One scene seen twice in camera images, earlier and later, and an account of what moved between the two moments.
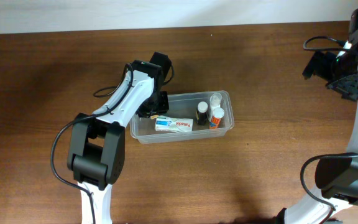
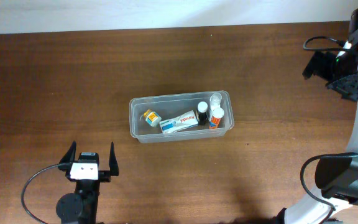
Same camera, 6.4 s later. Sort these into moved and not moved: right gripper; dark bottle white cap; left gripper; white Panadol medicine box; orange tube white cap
Moved: white Panadol medicine box; left gripper
Not moved: orange tube white cap; dark bottle white cap; right gripper
